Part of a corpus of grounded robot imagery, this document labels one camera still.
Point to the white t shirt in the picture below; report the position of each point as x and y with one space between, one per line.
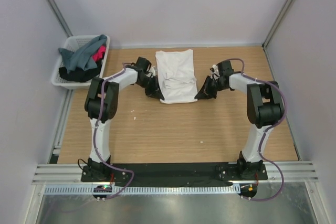
176 76

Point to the aluminium frame rail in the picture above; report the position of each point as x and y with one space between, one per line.
61 125

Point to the white slotted cable duct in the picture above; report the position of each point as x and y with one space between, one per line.
100 190

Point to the black t shirt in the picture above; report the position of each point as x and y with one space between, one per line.
79 75

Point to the white plastic laundry basket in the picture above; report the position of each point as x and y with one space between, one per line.
58 81

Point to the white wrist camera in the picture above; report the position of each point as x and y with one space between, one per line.
215 73
153 71

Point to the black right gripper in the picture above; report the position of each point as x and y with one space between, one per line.
206 91

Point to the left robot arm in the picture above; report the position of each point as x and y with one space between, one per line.
101 105

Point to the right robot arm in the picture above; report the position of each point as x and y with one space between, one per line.
265 108

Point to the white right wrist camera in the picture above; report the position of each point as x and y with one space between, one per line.
215 73

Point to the front aluminium frame rails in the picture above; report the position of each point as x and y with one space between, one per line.
53 174

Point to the grey-blue t shirt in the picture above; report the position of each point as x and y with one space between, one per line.
82 58

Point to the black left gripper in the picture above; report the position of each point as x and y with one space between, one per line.
157 94

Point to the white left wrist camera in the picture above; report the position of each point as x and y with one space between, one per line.
153 71

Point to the pink t shirt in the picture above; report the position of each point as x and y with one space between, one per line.
99 55

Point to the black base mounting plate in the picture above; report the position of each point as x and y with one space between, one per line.
175 174

